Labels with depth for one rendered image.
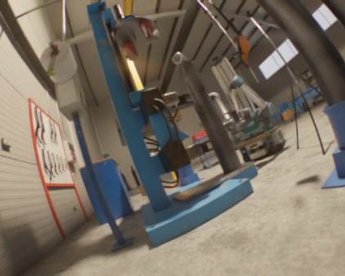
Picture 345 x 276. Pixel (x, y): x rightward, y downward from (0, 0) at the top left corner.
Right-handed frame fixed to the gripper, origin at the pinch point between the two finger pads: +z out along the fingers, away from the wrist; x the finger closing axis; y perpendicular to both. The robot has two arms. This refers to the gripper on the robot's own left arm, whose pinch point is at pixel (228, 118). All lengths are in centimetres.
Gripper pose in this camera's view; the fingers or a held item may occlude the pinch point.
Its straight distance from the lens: 201.8
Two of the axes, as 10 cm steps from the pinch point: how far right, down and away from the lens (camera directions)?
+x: 3.9, 9.1, -1.5
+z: -8.9, 3.3, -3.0
